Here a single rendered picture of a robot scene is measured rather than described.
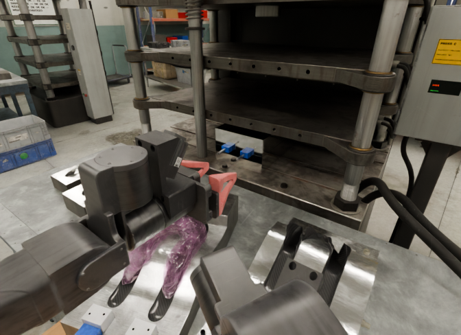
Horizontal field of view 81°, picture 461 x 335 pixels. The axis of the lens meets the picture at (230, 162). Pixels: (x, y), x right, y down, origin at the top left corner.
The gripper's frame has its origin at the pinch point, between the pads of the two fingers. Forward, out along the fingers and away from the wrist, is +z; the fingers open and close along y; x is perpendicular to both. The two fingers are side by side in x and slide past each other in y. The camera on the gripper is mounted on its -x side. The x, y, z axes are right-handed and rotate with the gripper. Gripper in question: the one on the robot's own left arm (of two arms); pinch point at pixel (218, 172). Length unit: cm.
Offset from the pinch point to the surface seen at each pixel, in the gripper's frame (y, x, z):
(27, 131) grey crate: 313, 82, 57
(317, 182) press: 4, 39, 75
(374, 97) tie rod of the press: -12, -4, 61
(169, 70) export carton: 448, 66, 379
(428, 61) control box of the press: -22, -14, 74
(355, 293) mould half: -25.1, 27.8, 15.5
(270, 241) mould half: -3.5, 26.6, 16.8
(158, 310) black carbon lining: 9.6, 34.9, -10.0
